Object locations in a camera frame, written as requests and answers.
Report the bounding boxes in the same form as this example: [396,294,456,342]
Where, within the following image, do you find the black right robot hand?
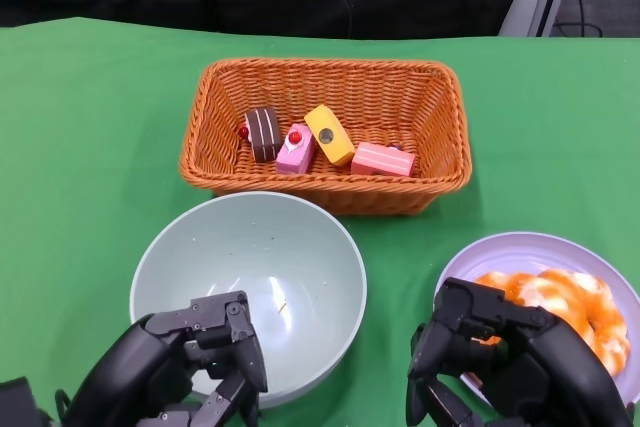
[405,276,634,427]

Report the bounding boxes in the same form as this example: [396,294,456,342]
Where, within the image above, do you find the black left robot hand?
[62,290,269,427]

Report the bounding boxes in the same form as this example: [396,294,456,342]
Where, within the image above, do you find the orange ring bread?
[474,270,544,348]
[537,269,631,376]

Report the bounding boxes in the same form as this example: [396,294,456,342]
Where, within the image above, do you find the grey round bowl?
[129,190,368,411]

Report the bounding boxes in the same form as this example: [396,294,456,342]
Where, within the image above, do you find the pale lavender round plate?
[433,231,640,408]

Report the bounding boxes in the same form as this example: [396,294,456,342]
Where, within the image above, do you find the pink striped cake slice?
[275,123,316,175]

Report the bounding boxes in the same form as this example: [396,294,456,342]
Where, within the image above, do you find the chocolate layered cake slice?
[238,106,282,163]

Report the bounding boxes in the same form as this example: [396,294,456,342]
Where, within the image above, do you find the salmon pink cake slice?
[350,141,416,178]

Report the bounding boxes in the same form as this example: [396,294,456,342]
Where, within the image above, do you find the yellow cake slice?
[303,104,355,167]

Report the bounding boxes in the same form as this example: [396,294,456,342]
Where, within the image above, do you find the orange wicker basket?
[178,57,475,217]

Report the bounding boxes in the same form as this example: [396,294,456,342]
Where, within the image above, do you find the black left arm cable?
[52,388,72,421]

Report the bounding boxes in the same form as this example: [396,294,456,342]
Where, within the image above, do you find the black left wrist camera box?
[0,376,42,427]

